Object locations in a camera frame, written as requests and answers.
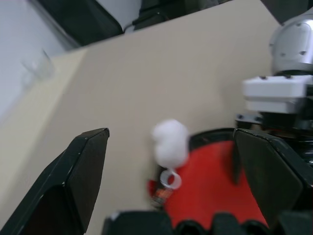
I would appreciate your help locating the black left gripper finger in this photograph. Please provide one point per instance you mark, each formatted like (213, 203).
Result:
(73, 176)

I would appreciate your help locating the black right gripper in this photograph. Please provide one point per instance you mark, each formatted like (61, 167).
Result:
(278, 121)

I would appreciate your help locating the red table tennis paddle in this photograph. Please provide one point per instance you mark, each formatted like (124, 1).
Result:
(207, 186)

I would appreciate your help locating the white fluffy pompom charm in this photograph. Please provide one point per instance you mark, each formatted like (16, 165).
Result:
(171, 144)

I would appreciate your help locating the clear plastic cup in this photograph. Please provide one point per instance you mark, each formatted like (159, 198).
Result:
(36, 66)

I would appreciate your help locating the large black bag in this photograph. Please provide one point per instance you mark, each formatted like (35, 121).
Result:
(83, 22)

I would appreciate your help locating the dark background equipment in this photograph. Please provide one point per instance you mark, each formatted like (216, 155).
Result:
(171, 12)

